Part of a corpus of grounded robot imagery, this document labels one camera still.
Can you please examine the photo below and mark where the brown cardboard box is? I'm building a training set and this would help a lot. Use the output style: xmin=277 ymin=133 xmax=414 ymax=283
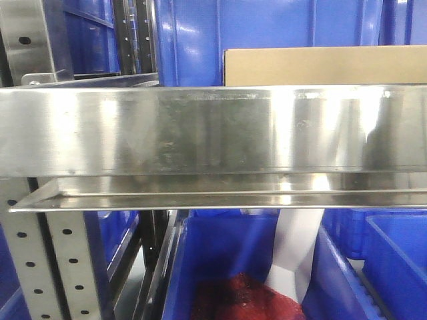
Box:
xmin=224 ymin=45 xmax=426 ymax=86

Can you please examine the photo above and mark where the red mesh bag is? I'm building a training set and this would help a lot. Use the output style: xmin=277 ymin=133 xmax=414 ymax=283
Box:
xmin=191 ymin=273 xmax=306 ymax=320

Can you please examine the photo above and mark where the stainless steel shelf beam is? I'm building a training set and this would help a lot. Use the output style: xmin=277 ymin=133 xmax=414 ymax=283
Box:
xmin=1 ymin=85 xmax=426 ymax=212

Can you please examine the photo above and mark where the black metal rack post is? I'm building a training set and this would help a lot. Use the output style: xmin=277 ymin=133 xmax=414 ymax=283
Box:
xmin=111 ymin=0 xmax=157 ymax=75

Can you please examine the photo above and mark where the blue bin with red mesh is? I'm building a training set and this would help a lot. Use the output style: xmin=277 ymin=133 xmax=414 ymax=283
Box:
xmin=161 ymin=209 xmax=308 ymax=320

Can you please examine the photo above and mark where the blue plastic bin right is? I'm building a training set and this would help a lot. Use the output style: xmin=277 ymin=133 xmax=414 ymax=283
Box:
xmin=302 ymin=215 xmax=426 ymax=319

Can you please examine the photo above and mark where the perforated steel shelf upright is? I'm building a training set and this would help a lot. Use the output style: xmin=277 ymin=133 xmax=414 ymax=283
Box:
xmin=1 ymin=179 xmax=102 ymax=319

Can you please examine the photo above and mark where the large blue plastic crate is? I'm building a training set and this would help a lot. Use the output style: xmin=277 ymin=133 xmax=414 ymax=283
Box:
xmin=153 ymin=1 xmax=426 ymax=87

